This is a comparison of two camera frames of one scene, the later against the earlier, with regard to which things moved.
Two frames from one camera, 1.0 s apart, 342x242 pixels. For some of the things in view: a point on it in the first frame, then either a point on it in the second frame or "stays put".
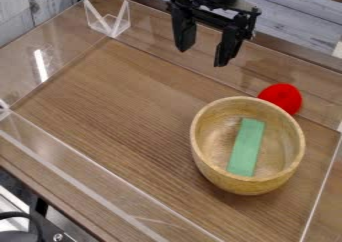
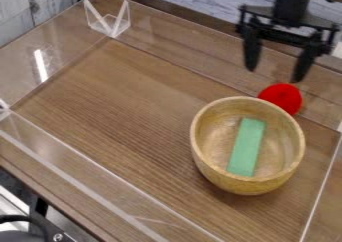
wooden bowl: (248, 144) stays put
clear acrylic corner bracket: (110, 25) stays put
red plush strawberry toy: (284, 94) stays put
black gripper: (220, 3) → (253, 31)
